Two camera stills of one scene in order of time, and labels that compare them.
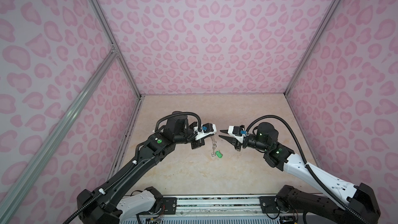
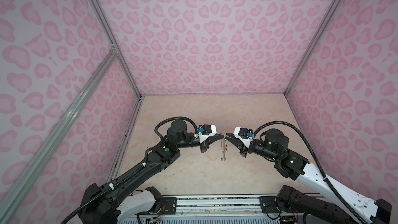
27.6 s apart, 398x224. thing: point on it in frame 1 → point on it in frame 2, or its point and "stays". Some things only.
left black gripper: [198, 143] → [204, 146]
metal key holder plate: [214, 146] → [223, 149]
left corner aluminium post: [100, 14] stays
